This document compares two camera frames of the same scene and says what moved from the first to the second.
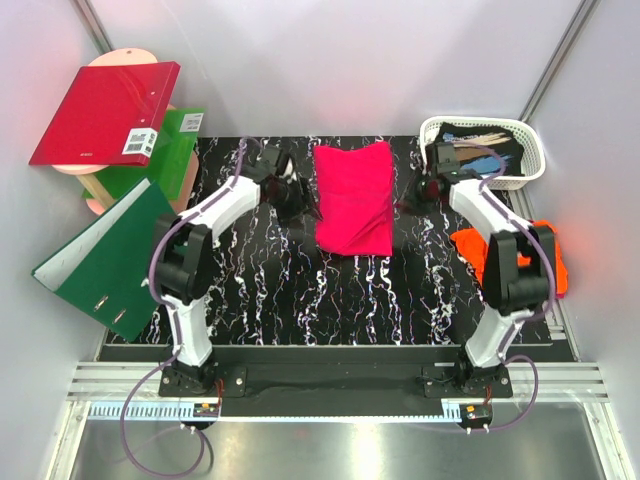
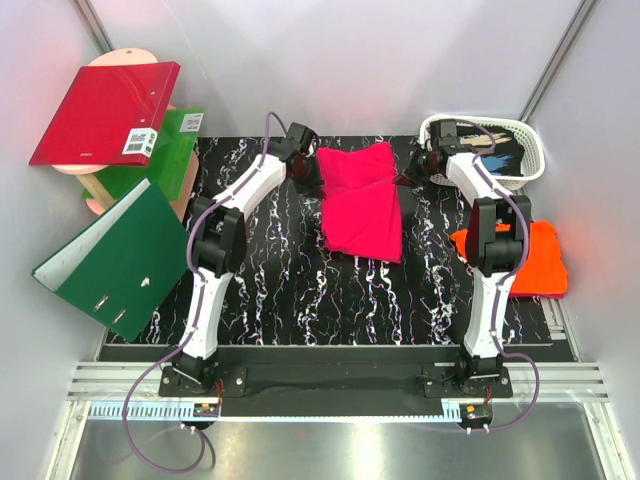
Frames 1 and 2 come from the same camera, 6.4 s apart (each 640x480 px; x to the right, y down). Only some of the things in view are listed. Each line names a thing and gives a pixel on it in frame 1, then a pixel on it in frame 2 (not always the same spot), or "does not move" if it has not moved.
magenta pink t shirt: (354, 199) does not move
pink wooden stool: (98, 201) does not move
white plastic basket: (534, 159) does not move
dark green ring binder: (102, 269) does not move
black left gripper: (304, 205) -> (313, 187)
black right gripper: (411, 206) -> (408, 176)
